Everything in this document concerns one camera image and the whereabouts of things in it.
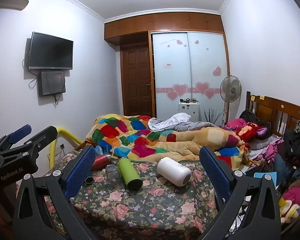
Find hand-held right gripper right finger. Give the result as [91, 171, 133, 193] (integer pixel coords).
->
[197, 146, 282, 240]

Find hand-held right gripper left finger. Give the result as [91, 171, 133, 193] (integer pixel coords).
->
[12, 145, 97, 240]

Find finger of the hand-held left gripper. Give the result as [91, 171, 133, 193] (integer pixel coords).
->
[0, 125, 59, 165]
[0, 124, 33, 150]

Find white cylindrical bottle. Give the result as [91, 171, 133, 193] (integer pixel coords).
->
[156, 157, 192, 187]

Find blue transparent cup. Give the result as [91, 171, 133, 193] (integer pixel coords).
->
[94, 145, 109, 156]

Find red bottle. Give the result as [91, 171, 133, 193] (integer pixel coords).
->
[91, 154, 112, 172]

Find yellow padded tube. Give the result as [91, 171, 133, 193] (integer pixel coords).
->
[48, 127, 83, 168]

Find clear glass jar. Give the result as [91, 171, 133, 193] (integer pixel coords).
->
[105, 164, 118, 181]

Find light blue flat book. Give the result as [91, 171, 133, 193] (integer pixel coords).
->
[245, 171, 278, 181]

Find green bottle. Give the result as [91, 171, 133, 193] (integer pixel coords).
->
[118, 157, 144, 191]

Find pink cloth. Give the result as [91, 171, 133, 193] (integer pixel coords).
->
[225, 118, 247, 131]

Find bunch of dark twigs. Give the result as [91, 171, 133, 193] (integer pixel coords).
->
[204, 108, 223, 126]

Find red plush toy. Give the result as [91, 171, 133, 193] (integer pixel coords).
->
[235, 122, 269, 143]

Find grey white crumpled cloth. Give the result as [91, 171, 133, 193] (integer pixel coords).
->
[148, 113, 219, 132]

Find purple clothes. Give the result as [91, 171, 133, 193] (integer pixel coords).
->
[262, 139, 286, 161]

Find colourful patchwork quilt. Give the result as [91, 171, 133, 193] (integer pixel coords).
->
[85, 114, 251, 168]

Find white box appliance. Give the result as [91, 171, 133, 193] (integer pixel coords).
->
[178, 101, 200, 122]

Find black bag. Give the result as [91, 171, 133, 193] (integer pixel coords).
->
[239, 109, 262, 123]

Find floral bed sheet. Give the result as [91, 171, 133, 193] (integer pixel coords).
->
[42, 149, 223, 240]

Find wooden bed headboard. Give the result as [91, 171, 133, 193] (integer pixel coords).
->
[245, 91, 300, 141]

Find standing fan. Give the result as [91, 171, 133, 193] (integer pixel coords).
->
[220, 75, 242, 127]

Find yellow plush toy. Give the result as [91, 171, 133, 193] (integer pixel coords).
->
[278, 197, 300, 225]

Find black clothes pile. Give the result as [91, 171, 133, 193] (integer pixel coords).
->
[283, 127, 300, 158]

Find pink plush toy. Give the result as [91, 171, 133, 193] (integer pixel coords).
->
[282, 186, 300, 208]

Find brown wooden door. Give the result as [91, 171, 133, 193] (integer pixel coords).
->
[120, 44, 153, 117]

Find wooden wardrobe with sliding doors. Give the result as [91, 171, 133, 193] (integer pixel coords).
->
[104, 12, 231, 128]

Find small black wall monitor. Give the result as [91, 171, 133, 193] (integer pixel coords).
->
[38, 70, 66, 97]

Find black wall television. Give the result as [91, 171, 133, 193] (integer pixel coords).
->
[28, 32, 74, 71]

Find wall air conditioner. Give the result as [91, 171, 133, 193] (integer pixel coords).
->
[0, 0, 29, 11]

